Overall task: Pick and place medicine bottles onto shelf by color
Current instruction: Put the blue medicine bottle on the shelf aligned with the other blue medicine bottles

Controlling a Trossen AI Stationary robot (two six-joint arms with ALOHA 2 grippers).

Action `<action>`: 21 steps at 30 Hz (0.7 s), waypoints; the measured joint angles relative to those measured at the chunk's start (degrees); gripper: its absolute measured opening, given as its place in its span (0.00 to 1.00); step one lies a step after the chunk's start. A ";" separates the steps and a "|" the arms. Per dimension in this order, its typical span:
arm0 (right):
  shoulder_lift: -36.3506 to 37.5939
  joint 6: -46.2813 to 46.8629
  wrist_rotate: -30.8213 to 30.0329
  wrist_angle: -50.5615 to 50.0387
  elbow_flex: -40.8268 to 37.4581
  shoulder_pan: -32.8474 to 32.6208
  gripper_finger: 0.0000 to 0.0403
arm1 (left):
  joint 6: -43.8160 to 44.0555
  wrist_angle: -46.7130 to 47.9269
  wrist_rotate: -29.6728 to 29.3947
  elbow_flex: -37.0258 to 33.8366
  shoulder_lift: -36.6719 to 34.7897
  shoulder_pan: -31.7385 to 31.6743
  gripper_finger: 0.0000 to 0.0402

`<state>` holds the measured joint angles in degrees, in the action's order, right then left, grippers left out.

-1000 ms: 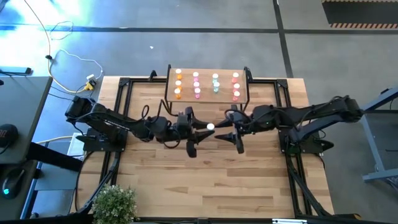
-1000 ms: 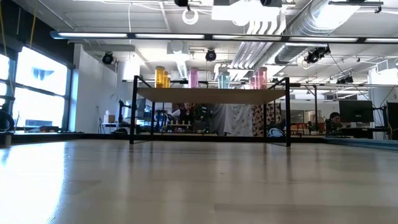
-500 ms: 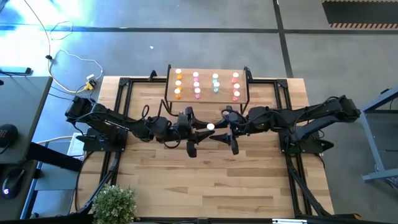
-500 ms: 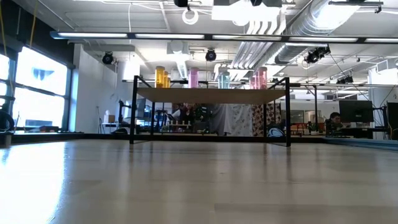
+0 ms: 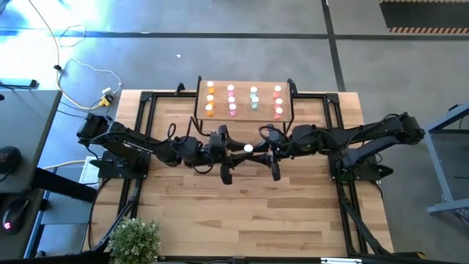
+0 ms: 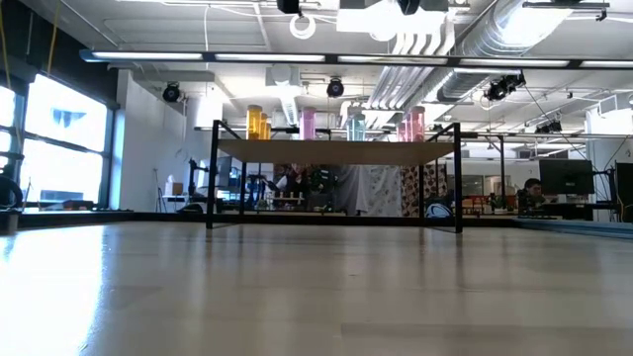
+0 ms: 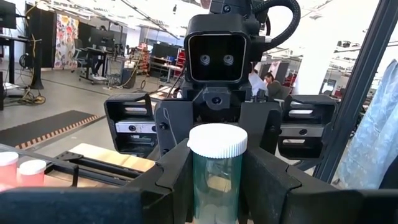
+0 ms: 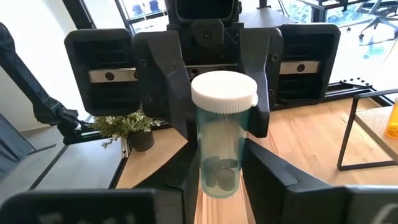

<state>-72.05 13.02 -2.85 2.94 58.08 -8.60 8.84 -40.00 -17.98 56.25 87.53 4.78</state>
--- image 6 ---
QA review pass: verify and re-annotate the small pink ball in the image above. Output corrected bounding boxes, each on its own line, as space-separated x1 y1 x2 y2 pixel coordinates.
299 106 317 141

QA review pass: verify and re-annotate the teal medicine bottle white cap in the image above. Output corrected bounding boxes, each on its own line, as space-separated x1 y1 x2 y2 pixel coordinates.
346 112 367 142

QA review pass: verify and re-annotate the black ceiling spotlight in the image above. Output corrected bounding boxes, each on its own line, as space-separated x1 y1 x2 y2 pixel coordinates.
161 81 182 104
325 77 346 99

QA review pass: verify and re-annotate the long ceiling light bar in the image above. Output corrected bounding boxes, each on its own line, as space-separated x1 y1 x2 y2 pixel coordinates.
78 47 633 70

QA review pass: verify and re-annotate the person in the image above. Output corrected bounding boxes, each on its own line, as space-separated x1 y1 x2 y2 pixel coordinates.
269 162 317 212
517 177 548 215

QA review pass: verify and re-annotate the patterned hanging cloth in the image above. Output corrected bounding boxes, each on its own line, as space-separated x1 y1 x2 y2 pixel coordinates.
401 165 449 218

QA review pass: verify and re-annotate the white hanging cloth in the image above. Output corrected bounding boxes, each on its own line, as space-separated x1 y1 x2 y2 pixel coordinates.
335 164 405 218

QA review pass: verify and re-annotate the black computer monitor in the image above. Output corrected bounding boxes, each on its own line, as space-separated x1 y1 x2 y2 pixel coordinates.
538 158 595 196

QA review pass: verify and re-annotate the large bright window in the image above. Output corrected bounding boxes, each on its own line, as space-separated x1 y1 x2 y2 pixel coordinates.
0 73 115 212

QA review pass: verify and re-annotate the white hanging ring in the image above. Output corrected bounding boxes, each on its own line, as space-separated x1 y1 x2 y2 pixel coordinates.
289 12 317 41

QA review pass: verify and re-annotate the silver ventilation duct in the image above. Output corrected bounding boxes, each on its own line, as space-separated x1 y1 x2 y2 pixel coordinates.
434 0 570 104

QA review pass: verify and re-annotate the black ceiling camera cluster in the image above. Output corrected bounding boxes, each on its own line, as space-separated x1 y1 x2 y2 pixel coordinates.
533 118 564 134
483 72 527 103

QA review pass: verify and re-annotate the wooden shelf black metal frame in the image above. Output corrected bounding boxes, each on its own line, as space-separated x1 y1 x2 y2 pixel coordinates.
206 119 465 234

